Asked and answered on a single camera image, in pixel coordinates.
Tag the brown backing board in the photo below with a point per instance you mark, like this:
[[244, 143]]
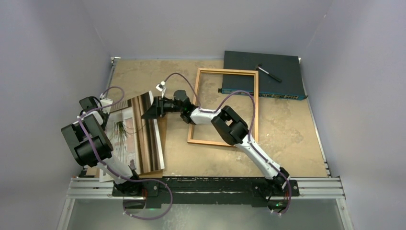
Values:
[[93, 172]]

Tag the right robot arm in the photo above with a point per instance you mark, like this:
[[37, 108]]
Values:
[[233, 130]]

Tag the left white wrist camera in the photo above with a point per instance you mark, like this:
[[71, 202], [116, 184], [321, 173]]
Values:
[[106, 104]]

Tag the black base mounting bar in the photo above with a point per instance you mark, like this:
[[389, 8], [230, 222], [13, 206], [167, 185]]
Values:
[[253, 191]]

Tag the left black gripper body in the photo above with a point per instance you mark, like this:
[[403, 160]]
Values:
[[107, 115]]

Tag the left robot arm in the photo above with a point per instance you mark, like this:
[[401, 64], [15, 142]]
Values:
[[89, 144]]

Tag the small black hammer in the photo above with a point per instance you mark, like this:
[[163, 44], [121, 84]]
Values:
[[259, 67]]

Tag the aluminium rail frame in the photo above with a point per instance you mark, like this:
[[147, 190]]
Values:
[[287, 133]]

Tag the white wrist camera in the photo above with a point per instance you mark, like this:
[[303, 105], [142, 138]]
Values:
[[106, 104], [162, 88]]

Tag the glossy photo print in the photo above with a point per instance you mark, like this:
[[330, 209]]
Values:
[[136, 142]]

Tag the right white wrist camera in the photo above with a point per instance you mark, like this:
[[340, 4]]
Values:
[[162, 88]]

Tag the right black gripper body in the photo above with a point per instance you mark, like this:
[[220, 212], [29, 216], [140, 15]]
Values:
[[169, 106]]

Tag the dark network switch box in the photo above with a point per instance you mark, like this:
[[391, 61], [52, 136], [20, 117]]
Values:
[[284, 67]]

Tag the orange wooden picture frame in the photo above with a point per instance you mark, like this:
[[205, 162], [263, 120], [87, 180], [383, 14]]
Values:
[[255, 98]]

